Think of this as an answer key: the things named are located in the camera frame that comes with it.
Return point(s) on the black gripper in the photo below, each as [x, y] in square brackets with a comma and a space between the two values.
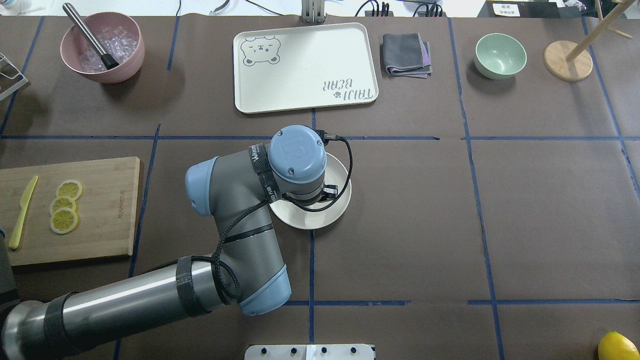
[310, 201]

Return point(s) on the cream round plate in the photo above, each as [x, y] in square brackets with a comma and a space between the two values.
[335, 174]

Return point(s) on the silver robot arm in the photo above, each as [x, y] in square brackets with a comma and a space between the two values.
[242, 264]

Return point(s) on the white tray with bear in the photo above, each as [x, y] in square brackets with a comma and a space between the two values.
[306, 67]

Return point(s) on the green bowl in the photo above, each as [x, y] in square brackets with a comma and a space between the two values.
[499, 56]

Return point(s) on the wooden cutting board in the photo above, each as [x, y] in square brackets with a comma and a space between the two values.
[107, 210]

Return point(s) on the black box with label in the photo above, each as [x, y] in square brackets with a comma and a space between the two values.
[519, 9]

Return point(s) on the metal black-tipped scoop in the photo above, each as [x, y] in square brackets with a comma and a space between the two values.
[105, 57]

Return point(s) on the lemon slice top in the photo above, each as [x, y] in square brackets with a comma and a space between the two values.
[70, 188]

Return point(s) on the lemon slice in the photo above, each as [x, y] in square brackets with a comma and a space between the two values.
[60, 202]
[63, 221]
[70, 188]

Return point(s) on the pink bowl with ice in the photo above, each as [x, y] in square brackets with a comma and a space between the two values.
[120, 38]

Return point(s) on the lemon slice bottom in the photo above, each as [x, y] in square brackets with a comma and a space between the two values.
[63, 221]

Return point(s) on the lemon slice middle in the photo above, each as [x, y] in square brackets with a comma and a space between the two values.
[60, 202]

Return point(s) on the wooden mug stand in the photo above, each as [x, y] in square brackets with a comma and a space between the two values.
[572, 62]

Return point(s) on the yellow plastic knife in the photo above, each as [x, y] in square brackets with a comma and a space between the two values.
[16, 235]

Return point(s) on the yellow lemon near plate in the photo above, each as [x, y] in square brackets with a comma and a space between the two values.
[615, 346]

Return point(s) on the white cup rack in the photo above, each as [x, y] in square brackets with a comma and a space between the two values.
[11, 78]

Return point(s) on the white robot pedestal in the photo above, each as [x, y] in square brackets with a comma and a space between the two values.
[341, 351]

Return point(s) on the aluminium frame post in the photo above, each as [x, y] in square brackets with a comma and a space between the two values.
[313, 11]

